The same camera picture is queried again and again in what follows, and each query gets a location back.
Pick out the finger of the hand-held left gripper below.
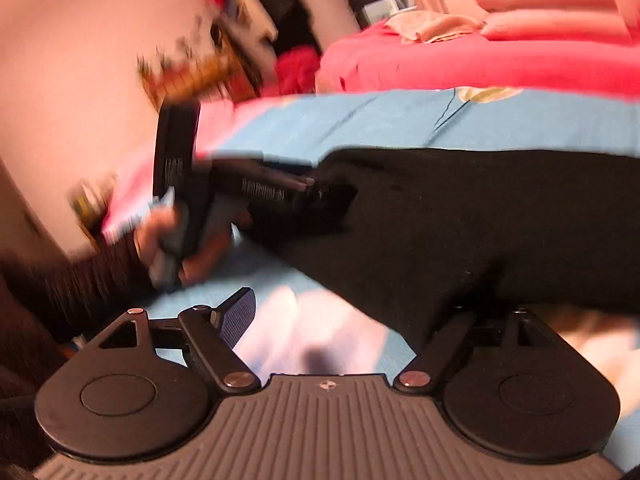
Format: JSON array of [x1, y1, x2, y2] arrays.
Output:
[[295, 177, 359, 235]]

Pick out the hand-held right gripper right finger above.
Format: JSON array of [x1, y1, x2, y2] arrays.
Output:
[[394, 307, 548, 395]]

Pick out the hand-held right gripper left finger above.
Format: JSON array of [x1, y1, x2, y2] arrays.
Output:
[[97, 287, 262, 394]]

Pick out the black pants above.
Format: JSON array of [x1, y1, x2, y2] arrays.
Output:
[[250, 147, 640, 356]]

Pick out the person's left forearm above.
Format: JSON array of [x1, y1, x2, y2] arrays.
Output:
[[0, 232, 157, 343]]

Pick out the person's left hand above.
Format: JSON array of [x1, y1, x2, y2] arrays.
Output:
[[132, 207, 251, 287]]

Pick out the cluttered wooden shelf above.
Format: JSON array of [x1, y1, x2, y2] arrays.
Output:
[[136, 0, 278, 111]]

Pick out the blue floral bedsheet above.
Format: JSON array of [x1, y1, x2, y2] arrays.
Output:
[[102, 87, 640, 478]]

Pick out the yellow blurred object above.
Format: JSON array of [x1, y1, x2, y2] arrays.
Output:
[[67, 175, 119, 242]]

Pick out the red cloth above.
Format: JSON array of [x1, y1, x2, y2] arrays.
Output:
[[275, 46, 322, 97]]

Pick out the dark cloth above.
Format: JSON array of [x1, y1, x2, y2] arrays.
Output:
[[245, 0, 326, 61]]

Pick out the red quilt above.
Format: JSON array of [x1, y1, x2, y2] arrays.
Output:
[[317, 20, 640, 106]]

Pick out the cream folded cloth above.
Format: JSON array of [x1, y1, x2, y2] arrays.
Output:
[[385, 10, 485, 44]]

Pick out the person's dark clothing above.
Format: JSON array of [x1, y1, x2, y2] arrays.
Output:
[[0, 270, 68, 480]]

